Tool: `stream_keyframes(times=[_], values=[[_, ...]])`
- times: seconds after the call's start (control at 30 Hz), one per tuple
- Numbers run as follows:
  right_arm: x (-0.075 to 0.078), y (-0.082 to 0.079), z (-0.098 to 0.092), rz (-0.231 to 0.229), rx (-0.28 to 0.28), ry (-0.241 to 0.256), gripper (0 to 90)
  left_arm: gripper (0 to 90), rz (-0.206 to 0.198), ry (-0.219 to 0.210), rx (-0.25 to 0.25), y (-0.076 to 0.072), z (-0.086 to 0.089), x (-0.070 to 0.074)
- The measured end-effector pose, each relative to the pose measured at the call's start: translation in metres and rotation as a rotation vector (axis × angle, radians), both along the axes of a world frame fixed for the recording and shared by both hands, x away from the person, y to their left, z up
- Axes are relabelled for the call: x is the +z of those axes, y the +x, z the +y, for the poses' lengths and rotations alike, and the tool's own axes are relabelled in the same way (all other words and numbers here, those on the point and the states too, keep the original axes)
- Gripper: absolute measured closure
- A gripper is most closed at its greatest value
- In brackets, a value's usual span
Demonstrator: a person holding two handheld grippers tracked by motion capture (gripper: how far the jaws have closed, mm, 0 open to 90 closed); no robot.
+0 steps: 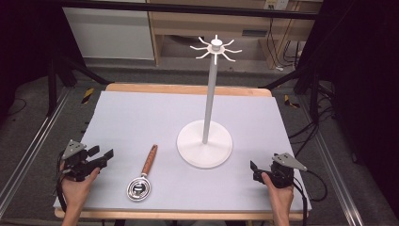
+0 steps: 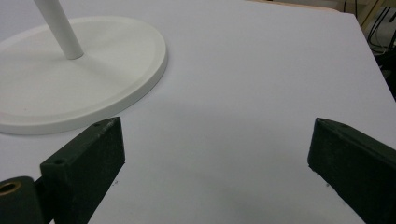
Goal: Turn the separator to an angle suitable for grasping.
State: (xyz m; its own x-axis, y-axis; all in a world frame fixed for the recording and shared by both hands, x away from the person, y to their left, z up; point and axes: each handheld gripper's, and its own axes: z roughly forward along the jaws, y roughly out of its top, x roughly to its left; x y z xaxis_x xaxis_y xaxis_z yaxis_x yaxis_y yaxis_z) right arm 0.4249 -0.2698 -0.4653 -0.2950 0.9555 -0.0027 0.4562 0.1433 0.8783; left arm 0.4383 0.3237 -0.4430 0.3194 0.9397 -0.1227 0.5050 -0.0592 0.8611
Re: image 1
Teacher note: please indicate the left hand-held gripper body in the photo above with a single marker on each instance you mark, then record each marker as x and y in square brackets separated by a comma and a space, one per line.
[75, 163]

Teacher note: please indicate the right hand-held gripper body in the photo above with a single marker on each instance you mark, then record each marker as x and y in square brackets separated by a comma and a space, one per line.
[282, 175]

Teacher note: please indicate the white hook rack stand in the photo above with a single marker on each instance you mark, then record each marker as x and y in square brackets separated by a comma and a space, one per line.
[205, 147]

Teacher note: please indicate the person's right hand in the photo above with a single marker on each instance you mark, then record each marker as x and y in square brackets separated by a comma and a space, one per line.
[280, 197]

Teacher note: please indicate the person's left hand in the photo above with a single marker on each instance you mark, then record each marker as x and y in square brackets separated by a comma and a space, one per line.
[75, 191]

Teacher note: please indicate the yellow black tape strip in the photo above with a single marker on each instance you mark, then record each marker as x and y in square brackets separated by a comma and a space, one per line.
[290, 102]
[88, 95]

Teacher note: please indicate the light grey table mat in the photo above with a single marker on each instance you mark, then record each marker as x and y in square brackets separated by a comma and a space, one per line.
[163, 125]

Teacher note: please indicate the black metal stand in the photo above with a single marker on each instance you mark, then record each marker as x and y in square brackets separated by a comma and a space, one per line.
[51, 88]
[314, 94]

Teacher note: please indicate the wooden table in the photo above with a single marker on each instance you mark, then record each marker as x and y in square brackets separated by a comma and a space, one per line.
[188, 89]

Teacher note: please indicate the white cabinet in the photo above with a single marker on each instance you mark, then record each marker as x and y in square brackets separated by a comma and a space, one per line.
[109, 31]

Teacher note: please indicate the black curtain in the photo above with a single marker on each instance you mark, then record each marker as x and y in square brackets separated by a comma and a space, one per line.
[360, 62]
[25, 40]

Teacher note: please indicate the wooden desk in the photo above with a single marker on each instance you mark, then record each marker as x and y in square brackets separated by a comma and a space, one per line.
[194, 25]

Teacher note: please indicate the black metal crossbar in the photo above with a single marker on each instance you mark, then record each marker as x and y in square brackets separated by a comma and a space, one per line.
[188, 8]

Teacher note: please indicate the aluminium floor rail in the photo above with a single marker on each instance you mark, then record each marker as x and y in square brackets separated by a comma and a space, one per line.
[28, 157]
[338, 175]

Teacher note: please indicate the white wall socket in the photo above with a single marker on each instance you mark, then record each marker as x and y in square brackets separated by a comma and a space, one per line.
[276, 4]

